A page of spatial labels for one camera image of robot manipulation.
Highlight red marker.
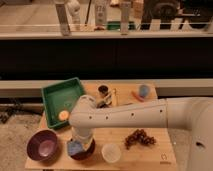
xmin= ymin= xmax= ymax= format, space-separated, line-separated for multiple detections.
xmin=132 ymin=91 xmax=145 ymax=102

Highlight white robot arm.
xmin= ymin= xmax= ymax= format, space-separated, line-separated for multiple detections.
xmin=69 ymin=95 xmax=213 ymax=171

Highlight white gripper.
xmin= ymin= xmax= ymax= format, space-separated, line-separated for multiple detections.
xmin=71 ymin=127 xmax=93 ymax=144

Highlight green plastic tray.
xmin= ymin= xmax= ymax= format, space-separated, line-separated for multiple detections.
xmin=41 ymin=77 xmax=85 ymax=130

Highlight purple bowl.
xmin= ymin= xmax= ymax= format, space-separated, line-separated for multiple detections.
xmin=26 ymin=130 xmax=59 ymax=162

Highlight dark small cup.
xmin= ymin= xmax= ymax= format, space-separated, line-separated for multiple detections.
xmin=98 ymin=85 xmax=108 ymax=98

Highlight wooden utensil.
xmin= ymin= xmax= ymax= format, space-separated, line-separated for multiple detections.
xmin=98 ymin=88 xmax=119 ymax=108

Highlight blue sponge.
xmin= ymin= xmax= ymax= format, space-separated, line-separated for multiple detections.
xmin=67 ymin=140 xmax=84 ymax=156

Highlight orange ball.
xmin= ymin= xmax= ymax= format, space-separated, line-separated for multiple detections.
xmin=58 ymin=110 xmax=69 ymax=121

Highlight brown grape bunch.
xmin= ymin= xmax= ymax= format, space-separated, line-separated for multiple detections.
xmin=124 ymin=129 xmax=156 ymax=150

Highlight green box background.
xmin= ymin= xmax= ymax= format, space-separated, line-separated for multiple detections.
xmin=107 ymin=21 xmax=136 ymax=31

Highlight blue cup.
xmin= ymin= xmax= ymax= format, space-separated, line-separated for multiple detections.
xmin=139 ymin=85 xmax=150 ymax=97

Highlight red bowl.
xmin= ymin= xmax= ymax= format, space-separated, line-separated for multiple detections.
xmin=70 ymin=140 xmax=95 ymax=160

